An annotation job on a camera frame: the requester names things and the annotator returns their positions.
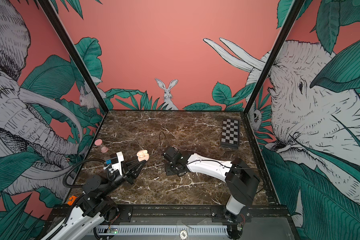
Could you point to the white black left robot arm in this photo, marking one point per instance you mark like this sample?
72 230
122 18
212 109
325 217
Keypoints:
94 206

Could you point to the black left corner frame post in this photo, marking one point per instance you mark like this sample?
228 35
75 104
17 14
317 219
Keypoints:
53 18

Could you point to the pink earbud charging case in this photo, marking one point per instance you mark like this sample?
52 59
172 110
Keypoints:
143 155

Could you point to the folded black white chessboard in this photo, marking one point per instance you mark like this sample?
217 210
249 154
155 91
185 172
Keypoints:
230 133

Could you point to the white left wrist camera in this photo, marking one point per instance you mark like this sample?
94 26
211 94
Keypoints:
115 163

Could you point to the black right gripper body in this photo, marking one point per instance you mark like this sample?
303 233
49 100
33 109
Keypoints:
172 169

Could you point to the black right corner frame post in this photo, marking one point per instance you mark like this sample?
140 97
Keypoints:
287 25

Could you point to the white slotted cable duct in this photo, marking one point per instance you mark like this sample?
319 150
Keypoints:
166 230

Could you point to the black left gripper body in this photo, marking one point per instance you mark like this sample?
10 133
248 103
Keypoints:
125 176

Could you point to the orange clip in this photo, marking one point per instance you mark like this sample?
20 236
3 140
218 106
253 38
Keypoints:
71 200

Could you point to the pink sand hourglass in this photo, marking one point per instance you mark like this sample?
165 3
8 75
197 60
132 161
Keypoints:
99 143

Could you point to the black corner frame post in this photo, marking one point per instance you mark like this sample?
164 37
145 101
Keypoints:
287 25
53 18

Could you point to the black front mounting rail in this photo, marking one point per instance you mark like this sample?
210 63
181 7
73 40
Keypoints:
168 213

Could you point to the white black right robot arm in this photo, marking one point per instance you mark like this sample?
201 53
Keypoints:
240 179

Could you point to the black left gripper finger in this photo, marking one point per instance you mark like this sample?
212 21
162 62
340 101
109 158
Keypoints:
136 173
132 165

